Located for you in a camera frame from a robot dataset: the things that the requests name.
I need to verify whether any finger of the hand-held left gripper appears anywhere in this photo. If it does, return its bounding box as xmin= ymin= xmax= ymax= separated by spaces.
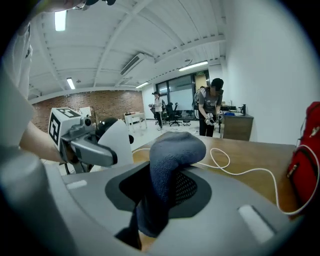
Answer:
xmin=70 ymin=135 xmax=119 ymax=168

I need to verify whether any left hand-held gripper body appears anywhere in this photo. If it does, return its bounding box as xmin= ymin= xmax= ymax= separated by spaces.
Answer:
xmin=47 ymin=107 xmax=97 ymax=174

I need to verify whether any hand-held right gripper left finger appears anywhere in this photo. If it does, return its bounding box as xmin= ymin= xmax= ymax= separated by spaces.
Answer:
xmin=61 ymin=161 xmax=151 ymax=256

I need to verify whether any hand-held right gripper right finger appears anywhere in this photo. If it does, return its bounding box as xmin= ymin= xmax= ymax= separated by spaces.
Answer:
xmin=140 ymin=165 xmax=304 ymax=256

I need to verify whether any blue cloth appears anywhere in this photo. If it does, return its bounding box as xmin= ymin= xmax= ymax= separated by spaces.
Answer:
xmin=135 ymin=130 xmax=208 ymax=239

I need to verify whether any person's left forearm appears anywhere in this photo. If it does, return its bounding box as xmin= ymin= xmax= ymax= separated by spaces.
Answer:
xmin=18 ymin=121 xmax=66 ymax=164

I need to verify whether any white table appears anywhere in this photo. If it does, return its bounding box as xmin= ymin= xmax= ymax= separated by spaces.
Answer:
xmin=123 ymin=111 xmax=148 ymax=134

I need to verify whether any person's beige shirt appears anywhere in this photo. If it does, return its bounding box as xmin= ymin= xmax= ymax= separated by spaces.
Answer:
xmin=0 ymin=22 xmax=63 ymax=256

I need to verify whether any black office chair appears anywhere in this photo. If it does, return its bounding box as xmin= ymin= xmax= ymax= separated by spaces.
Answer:
xmin=169 ymin=102 xmax=184 ymax=127
xmin=163 ymin=102 xmax=174 ymax=124

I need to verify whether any dark wooden cabinet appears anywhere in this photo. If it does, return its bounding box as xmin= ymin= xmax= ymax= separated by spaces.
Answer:
xmin=219 ymin=110 xmax=255 ymax=142

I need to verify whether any ceiling air conditioner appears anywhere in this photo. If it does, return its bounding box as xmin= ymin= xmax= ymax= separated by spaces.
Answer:
xmin=119 ymin=52 xmax=147 ymax=76

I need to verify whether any red bag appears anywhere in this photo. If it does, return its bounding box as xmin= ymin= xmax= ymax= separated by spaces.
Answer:
xmin=285 ymin=100 xmax=320 ymax=221

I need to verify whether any glass partition with door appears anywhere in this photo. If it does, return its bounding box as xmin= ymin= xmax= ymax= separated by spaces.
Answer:
xmin=155 ymin=69 xmax=211 ymax=119

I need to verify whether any person's head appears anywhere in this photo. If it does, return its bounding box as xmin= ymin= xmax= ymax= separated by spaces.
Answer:
xmin=37 ymin=0 xmax=87 ymax=13

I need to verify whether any white cable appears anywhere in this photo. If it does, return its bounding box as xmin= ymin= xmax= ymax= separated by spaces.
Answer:
xmin=131 ymin=144 xmax=320 ymax=217

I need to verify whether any black head camera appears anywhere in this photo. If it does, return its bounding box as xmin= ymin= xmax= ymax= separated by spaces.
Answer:
xmin=85 ymin=0 xmax=117 ymax=7

